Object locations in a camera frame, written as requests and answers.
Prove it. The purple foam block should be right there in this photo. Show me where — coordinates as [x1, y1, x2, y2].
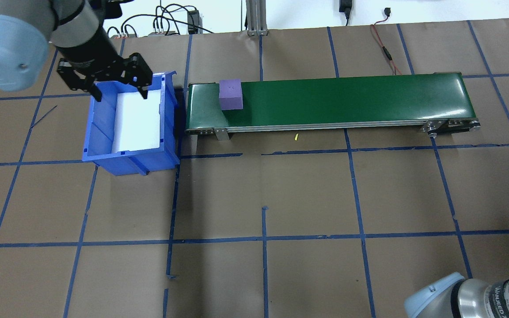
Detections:
[218, 79, 243, 111]

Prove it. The white foam pad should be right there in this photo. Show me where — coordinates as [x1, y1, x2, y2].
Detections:
[112, 90, 163, 153]

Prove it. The blue plastic storage bin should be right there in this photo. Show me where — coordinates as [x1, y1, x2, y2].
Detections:
[81, 71, 181, 176]

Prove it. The green belt conveyor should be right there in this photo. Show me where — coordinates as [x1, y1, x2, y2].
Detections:
[185, 72, 481, 142]

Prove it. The black power adapter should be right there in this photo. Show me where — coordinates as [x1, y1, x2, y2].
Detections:
[339, 0, 353, 26]

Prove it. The black cable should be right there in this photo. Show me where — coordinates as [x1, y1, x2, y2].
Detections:
[106, 24, 138, 39]
[121, 13, 214, 35]

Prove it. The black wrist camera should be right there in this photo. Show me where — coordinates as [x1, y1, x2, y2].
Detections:
[91, 0, 134, 21]

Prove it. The aluminium profile post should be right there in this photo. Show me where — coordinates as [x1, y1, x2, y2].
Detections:
[246, 0, 268, 36]

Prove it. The thin red wire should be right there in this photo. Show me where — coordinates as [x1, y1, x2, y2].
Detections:
[371, 8, 402, 76]

